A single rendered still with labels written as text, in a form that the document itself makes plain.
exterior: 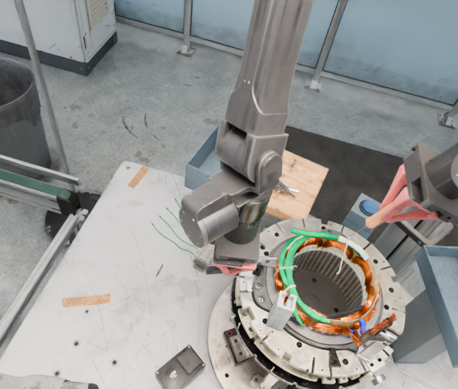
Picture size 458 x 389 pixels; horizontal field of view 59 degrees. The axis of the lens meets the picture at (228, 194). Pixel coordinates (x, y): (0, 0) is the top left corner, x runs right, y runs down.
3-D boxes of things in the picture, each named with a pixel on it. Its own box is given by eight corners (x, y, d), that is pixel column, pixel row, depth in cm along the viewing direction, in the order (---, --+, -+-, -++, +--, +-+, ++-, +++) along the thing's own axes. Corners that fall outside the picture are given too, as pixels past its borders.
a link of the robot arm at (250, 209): (283, 187, 54) (256, 160, 56) (242, 209, 51) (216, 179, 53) (271, 217, 59) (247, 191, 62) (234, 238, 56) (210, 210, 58)
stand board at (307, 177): (222, 192, 95) (223, 186, 93) (255, 143, 106) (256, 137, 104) (301, 229, 91) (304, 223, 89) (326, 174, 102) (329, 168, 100)
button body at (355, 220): (340, 274, 115) (377, 225, 95) (319, 260, 117) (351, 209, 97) (350, 257, 119) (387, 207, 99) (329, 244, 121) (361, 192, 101)
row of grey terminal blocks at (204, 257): (204, 274, 110) (205, 267, 106) (189, 265, 111) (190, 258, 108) (223, 248, 115) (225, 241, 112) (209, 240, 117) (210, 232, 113)
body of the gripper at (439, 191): (416, 208, 49) (473, 177, 43) (406, 148, 55) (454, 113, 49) (455, 228, 50) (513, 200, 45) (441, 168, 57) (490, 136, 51)
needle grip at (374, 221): (365, 227, 60) (395, 208, 56) (364, 218, 61) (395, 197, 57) (374, 231, 60) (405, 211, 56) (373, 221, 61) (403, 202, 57)
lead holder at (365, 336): (357, 342, 61) (367, 334, 58) (361, 317, 63) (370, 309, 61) (382, 352, 60) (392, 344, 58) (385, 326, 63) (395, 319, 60)
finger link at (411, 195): (366, 224, 56) (422, 190, 49) (363, 184, 60) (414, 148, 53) (403, 241, 58) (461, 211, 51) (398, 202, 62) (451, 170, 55)
